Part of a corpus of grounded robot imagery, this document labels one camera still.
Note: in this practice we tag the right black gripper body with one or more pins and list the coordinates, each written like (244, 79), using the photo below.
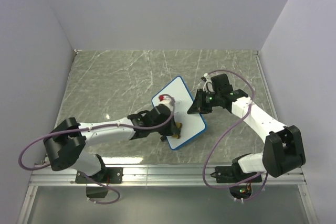
(211, 99)

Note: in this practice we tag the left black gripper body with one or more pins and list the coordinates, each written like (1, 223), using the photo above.
(166, 130)

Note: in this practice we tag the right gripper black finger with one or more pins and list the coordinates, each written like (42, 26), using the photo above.
(196, 106)
(203, 110)

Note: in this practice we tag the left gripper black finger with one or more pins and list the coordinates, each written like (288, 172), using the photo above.
(178, 127)
(174, 135)

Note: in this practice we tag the yellow whiteboard eraser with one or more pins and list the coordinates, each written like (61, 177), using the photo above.
(177, 130)

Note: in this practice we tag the blue framed whiteboard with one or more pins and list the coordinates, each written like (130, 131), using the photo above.
(192, 124)

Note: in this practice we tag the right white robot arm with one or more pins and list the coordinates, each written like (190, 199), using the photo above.
(283, 146)

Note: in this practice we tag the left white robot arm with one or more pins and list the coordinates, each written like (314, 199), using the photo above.
(65, 149)

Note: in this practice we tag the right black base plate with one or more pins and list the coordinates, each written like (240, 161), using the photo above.
(225, 174)

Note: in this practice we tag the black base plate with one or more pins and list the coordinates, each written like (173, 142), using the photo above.
(111, 175)
(225, 174)

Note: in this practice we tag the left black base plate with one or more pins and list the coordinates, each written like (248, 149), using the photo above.
(111, 175)

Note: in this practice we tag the aluminium mounting rail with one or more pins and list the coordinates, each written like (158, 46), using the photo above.
(156, 175)

